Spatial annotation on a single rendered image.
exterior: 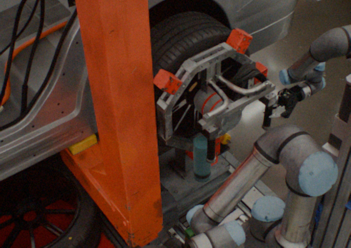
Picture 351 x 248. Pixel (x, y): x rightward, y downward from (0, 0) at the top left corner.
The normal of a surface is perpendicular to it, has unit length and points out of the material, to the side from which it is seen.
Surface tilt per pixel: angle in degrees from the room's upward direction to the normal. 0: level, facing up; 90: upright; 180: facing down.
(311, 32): 0
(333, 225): 90
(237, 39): 55
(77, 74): 90
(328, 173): 82
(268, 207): 7
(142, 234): 90
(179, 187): 0
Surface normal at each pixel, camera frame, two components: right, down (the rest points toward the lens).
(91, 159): -0.02, -0.72
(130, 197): 0.59, 0.55
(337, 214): -0.77, 0.46
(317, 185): 0.43, 0.51
